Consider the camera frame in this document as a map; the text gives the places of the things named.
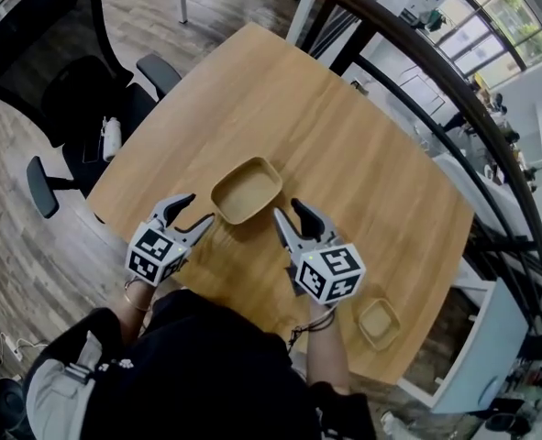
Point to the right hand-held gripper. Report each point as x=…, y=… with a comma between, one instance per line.
x=328, y=271

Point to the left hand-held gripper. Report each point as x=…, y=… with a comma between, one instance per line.
x=153, y=255

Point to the large tan square container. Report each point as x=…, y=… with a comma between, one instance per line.
x=246, y=190

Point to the small tan square container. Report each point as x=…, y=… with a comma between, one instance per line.
x=379, y=322

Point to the person's left forearm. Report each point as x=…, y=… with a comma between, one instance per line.
x=135, y=303

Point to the person's right forearm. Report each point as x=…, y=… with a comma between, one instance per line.
x=328, y=346

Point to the black wrist band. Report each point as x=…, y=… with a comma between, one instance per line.
x=314, y=322

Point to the white water bottle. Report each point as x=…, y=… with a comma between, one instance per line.
x=111, y=138

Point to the person's black and grey clothing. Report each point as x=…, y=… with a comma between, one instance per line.
x=169, y=369

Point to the black office chair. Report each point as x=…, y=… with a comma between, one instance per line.
x=64, y=90

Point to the dark curved railing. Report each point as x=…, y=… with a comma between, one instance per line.
x=463, y=122

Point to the white power strip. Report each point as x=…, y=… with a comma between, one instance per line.
x=13, y=346

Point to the white cabinet panel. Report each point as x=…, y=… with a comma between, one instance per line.
x=479, y=351

